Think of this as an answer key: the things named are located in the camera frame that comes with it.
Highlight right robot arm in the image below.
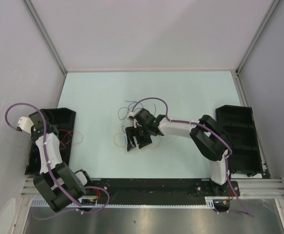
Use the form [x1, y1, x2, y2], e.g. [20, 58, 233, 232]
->
[125, 108, 232, 195]

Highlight aluminium frame rail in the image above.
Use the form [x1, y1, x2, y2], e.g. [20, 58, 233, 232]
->
[21, 0, 67, 76]

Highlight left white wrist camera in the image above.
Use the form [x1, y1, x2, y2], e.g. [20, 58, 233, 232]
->
[16, 117, 34, 134]

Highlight left black sorting bin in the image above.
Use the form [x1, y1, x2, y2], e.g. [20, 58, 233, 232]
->
[25, 108, 76, 176]

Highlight black sorting bin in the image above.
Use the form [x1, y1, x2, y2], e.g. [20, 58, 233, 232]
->
[25, 108, 76, 176]
[215, 105, 264, 177]

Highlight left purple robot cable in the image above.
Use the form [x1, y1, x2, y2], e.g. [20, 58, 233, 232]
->
[4, 102, 111, 220]

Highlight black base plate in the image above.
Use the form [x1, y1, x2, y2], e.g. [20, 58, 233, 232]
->
[90, 178, 240, 206]

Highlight red wire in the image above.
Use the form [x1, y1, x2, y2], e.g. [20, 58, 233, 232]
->
[58, 130, 74, 150]

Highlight white slotted cable duct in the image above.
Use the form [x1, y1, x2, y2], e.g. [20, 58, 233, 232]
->
[31, 197, 216, 209]

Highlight orange wire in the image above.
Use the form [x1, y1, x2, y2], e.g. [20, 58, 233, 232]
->
[114, 131, 162, 150]

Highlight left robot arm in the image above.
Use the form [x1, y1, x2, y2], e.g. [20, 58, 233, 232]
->
[29, 109, 94, 212]

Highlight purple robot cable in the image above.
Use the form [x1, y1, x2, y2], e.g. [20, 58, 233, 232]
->
[4, 102, 111, 220]
[133, 97, 255, 218]

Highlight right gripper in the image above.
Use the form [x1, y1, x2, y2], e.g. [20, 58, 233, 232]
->
[125, 124, 152, 152]

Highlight blue wire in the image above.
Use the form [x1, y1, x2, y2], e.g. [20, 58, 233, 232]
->
[123, 99, 139, 147]

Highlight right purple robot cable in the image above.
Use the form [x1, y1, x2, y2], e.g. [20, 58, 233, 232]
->
[133, 97, 255, 218]

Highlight right black sorting bin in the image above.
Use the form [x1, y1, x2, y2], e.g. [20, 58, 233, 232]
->
[215, 105, 264, 177]

